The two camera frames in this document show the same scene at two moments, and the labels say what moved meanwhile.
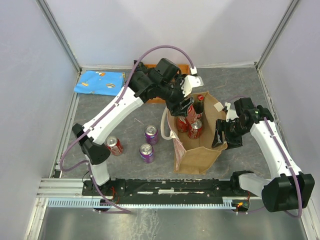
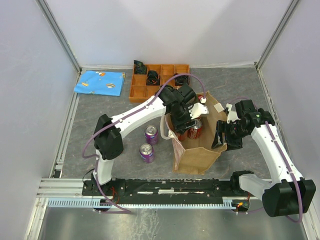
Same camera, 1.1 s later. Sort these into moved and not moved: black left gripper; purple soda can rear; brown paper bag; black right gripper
Moved: black left gripper
Not moved: purple soda can rear; brown paper bag; black right gripper
